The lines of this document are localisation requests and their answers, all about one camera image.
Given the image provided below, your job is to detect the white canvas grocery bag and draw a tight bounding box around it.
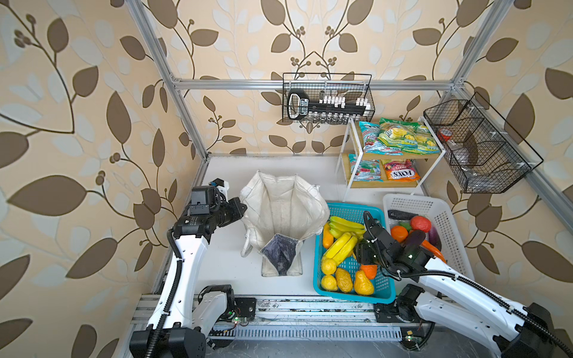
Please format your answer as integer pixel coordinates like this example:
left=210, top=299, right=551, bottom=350
left=240, top=171, right=330, bottom=277

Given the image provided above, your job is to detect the yellow banana bunch front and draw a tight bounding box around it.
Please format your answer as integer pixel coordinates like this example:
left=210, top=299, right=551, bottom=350
left=323, top=233, right=358, bottom=265

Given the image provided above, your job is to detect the yellow banana bunch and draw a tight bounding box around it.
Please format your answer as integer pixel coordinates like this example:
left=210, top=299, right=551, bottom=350
left=323, top=233, right=358, bottom=265
left=329, top=216, right=366, bottom=237

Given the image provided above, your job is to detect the green yellow tea packet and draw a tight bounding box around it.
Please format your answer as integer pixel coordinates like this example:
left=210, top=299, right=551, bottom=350
left=378, top=119, right=418, bottom=149

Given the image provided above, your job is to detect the teal candy packet top shelf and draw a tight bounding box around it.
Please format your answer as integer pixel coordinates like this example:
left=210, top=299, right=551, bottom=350
left=358, top=122, right=402, bottom=156

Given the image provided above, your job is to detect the teal candy packet shelf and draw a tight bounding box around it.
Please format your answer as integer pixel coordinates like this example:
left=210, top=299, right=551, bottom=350
left=349, top=154, right=383, bottom=182
left=358, top=122, right=402, bottom=156

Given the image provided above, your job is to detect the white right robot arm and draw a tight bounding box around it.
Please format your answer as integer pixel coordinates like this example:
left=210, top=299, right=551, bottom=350
left=363, top=211, right=572, bottom=357

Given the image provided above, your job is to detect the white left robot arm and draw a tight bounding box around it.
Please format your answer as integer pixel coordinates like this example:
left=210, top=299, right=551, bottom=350
left=129, top=178, right=247, bottom=357

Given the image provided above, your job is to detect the orange tangerine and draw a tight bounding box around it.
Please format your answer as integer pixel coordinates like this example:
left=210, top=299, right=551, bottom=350
left=390, top=225, right=409, bottom=243

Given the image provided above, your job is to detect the orange persimmon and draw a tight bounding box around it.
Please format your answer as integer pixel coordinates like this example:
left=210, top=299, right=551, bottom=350
left=361, top=265, right=378, bottom=280

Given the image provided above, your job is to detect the orange carrot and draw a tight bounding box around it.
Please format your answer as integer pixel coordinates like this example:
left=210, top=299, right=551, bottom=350
left=421, top=240, right=447, bottom=263

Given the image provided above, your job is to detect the red tomato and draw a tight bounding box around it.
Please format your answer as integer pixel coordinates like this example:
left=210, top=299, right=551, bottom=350
left=410, top=216, right=433, bottom=233

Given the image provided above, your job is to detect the purple onion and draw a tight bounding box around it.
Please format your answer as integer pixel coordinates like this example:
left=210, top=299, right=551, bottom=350
left=428, top=227, right=443, bottom=251

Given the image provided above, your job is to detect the dark cucumber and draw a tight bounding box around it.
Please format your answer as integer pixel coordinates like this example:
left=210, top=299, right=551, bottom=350
left=387, top=209, right=417, bottom=221

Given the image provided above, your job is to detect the yellow pear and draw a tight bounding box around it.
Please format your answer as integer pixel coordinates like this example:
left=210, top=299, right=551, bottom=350
left=354, top=270, right=375, bottom=296

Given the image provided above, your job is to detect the yellow-brown potato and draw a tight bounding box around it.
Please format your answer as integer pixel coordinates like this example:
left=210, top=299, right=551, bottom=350
left=335, top=268, right=354, bottom=293

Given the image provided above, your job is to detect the white plastic vegetable basket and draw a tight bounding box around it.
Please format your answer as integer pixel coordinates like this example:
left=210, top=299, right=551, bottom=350
left=383, top=193, right=475, bottom=280

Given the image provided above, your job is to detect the teal plastic fruit basket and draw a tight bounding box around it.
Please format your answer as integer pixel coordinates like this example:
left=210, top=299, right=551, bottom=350
left=312, top=201, right=397, bottom=305

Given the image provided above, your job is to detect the yellow banana bunch back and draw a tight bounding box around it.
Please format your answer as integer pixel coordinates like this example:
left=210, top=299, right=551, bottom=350
left=329, top=216, right=366, bottom=237

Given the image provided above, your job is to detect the yellow lemon lower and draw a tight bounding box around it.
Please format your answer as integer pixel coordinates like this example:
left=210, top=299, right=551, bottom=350
left=321, top=257, right=337, bottom=275

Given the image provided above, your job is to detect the yellow lemon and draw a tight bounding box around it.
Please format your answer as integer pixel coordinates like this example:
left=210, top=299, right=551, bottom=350
left=320, top=275, right=338, bottom=292
left=321, top=257, right=337, bottom=275

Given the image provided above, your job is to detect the orange carrot-like fruit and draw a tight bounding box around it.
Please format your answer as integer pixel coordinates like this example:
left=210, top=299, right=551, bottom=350
left=322, top=222, right=334, bottom=249

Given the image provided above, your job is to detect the yellow lemon bottom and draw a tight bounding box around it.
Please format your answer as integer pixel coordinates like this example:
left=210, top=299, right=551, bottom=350
left=320, top=275, right=338, bottom=292

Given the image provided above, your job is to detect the orange Fox's candy packet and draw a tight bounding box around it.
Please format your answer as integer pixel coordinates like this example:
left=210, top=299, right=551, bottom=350
left=381, top=160, right=421, bottom=182

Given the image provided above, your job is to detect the teal candy packet lower shelf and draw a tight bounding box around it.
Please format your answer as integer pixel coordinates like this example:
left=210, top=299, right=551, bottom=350
left=349, top=154, right=383, bottom=182

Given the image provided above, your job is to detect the white wooden two-tier shelf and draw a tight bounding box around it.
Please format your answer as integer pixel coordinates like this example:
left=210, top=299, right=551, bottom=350
left=335, top=117, right=446, bottom=202

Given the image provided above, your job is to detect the green yellow packet right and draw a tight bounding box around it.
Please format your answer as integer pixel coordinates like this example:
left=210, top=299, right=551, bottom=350
left=414, top=125, right=441, bottom=155

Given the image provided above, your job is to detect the plastic bottle red cap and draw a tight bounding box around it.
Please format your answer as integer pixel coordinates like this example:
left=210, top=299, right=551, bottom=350
left=438, top=128, right=478, bottom=167

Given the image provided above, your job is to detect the black keyboard toy in basket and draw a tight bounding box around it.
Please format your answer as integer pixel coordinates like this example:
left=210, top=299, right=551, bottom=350
left=282, top=89, right=375, bottom=124

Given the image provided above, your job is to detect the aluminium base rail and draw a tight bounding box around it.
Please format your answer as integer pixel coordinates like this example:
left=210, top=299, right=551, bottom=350
left=129, top=292, right=507, bottom=343

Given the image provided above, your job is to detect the black wire basket back wall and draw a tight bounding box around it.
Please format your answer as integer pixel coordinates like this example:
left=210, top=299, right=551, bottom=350
left=282, top=72, right=375, bottom=125

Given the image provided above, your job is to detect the black wire basket wall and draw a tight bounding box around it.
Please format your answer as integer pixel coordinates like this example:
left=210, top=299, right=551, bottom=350
left=424, top=92, right=543, bottom=194
left=282, top=72, right=375, bottom=125

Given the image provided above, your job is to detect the black wire basket right wall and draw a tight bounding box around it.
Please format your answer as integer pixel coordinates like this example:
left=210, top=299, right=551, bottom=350
left=424, top=92, right=543, bottom=194

